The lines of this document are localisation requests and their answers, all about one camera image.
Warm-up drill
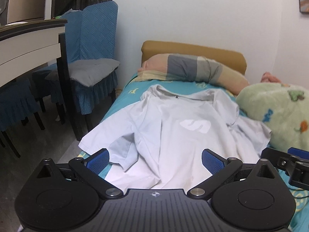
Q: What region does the green fleece blanket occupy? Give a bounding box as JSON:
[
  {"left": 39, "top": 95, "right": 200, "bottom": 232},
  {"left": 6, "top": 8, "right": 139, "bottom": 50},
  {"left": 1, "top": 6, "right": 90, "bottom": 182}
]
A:
[{"left": 236, "top": 83, "right": 308, "bottom": 152}]

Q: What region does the grey seat cushion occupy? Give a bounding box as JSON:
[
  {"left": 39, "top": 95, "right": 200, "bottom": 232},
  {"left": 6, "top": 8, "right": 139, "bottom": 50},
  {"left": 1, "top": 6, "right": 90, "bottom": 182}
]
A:
[{"left": 45, "top": 58, "right": 121, "bottom": 88}]

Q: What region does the striped pillow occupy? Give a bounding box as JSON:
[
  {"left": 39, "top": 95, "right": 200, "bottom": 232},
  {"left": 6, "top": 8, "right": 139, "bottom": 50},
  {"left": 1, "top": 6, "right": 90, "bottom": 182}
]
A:
[{"left": 136, "top": 53, "right": 249, "bottom": 95}]

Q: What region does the tan headboard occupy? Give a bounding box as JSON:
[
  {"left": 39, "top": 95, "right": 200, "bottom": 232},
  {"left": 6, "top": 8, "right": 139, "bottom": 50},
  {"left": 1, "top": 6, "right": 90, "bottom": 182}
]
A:
[{"left": 141, "top": 40, "right": 247, "bottom": 76}]

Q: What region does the black cable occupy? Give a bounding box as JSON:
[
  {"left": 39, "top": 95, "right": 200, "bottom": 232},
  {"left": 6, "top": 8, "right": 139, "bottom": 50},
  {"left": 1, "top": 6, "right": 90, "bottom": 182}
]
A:
[{"left": 287, "top": 185, "right": 309, "bottom": 200}]

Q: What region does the teal patterned bed sheet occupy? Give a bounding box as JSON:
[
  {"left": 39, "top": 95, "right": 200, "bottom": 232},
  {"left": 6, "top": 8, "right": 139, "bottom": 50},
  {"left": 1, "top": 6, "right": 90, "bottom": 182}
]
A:
[{"left": 77, "top": 75, "right": 309, "bottom": 232}]

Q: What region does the white dark-edged table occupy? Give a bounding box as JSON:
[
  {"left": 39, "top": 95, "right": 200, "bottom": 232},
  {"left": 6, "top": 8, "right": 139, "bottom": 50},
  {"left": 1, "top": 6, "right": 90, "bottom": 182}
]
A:
[{"left": 1, "top": 19, "right": 83, "bottom": 141}]

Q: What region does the blue covered chair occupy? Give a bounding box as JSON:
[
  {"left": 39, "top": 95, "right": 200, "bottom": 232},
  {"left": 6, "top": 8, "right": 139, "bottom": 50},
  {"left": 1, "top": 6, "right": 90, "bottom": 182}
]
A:
[{"left": 45, "top": 0, "right": 121, "bottom": 115}]

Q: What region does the white polo shirt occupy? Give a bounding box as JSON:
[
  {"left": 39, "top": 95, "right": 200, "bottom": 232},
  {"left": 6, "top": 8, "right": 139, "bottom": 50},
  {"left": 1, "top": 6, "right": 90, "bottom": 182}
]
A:
[{"left": 78, "top": 84, "right": 272, "bottom": 190}]

